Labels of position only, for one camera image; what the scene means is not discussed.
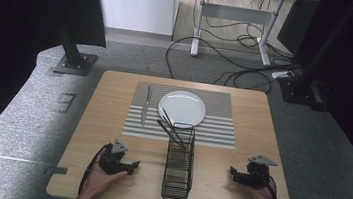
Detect grey stand base plate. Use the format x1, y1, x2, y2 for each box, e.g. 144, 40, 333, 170
52, 49, 100, 79

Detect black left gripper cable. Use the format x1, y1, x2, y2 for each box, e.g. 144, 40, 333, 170
77, 140, 114, 199

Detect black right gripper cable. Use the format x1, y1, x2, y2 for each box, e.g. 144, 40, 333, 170
265, 173, 284, 199

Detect white-legged desk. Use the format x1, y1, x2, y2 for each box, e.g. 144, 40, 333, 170
182, 0, 322, 73

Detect person's left hand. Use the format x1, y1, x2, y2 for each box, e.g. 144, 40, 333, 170
80, 163, 129, 199

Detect white power strip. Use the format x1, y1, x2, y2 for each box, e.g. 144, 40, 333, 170
269, 67, 297, 83

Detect long black floor cable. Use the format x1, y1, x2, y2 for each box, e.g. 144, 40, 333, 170
162, 32, 277, 94

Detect grey striped placemat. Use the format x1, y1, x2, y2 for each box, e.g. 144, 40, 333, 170
121, 79, 243, 152

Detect black cable bundle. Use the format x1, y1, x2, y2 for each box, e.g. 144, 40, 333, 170
187, 0, 311, 71

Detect white round plate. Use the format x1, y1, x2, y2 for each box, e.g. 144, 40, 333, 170
156, 88, 209, 131

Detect black metal stand post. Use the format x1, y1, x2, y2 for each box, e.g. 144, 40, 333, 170
49, 11, 89, 69
298, 0, 353, 92

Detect wooden table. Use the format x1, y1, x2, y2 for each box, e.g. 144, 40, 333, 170
44, 64, 311, 199

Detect silver table knife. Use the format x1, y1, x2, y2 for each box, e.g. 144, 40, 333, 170
139, 88, 155, 129

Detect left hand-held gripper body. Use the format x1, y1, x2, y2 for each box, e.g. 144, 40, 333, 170
97, 136, 135, 178

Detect black wire cutlery rack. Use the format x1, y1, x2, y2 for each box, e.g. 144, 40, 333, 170
159, 121, 200, 199

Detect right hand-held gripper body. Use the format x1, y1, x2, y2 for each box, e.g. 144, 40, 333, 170
236, 152, 280, 192

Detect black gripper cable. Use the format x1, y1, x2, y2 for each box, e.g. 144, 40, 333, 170
77, 140, 114, 199
265, 173, 284, 199

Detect black stand base plate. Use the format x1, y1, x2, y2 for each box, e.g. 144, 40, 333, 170
275, 74, 334, 114

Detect thin silver utensil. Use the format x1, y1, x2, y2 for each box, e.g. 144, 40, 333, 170
145, 83, 153, 107

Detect dark metal utensil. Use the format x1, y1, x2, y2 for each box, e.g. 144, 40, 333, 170
153, 118, 191, 151
157, 107, 185, 142

